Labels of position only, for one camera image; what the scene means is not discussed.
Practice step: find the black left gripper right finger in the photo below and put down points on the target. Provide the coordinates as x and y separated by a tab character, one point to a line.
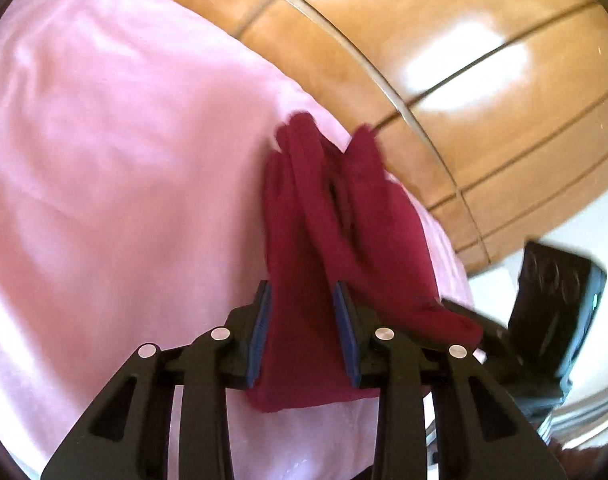
480	431

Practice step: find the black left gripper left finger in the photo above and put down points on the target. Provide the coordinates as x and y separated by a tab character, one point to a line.
164	412

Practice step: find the dark red garment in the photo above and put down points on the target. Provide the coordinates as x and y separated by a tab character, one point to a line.
333	215

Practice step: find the pink bed cover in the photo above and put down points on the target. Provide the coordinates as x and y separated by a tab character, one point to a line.
134	137

